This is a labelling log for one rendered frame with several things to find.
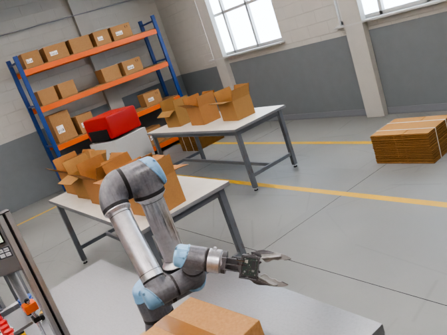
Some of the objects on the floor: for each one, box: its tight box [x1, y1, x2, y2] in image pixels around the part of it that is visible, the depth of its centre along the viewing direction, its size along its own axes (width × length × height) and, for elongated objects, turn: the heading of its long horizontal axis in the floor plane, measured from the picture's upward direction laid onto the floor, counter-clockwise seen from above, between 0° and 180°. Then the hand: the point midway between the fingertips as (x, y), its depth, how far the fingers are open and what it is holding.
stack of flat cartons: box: [370, 115, 447, 164], centre depth 497 cm, size 64×53×31 cm
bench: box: [147, 105, 297, 191], centre depth 647 cm, size 220×80×78 cm, turn 85°
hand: (286, 270), depth 149 cm, fingers open, 7 cm apart
